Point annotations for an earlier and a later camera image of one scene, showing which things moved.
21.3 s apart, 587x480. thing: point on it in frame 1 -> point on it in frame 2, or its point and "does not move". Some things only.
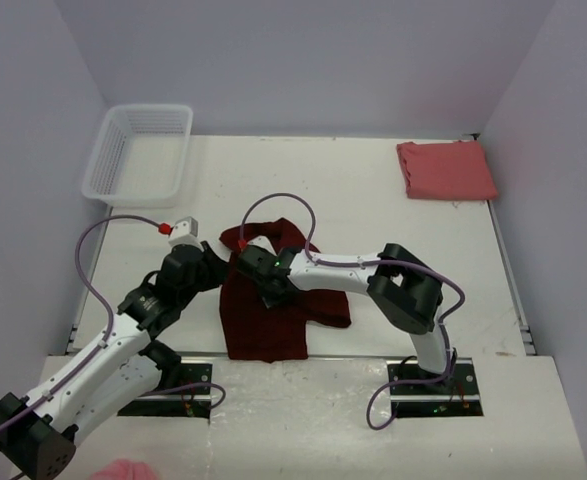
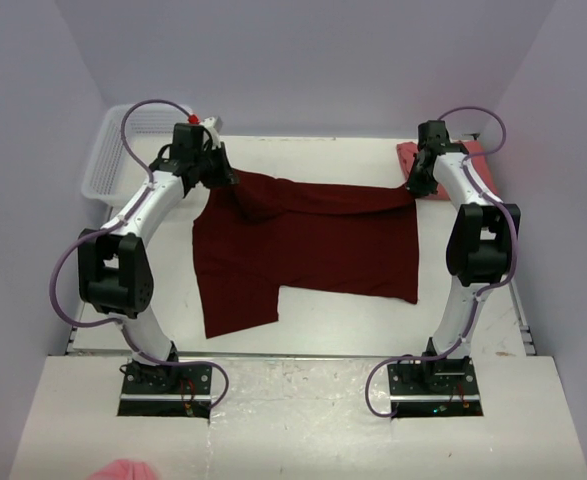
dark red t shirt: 254,331 -> 259,233
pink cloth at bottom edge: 127,469 does not move
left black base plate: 187,394 does not move
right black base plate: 456,396 does not move
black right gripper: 248,258 -> 418,179
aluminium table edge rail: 527,338 does not move
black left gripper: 208,265 -> 220,170
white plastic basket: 140,156 does not move
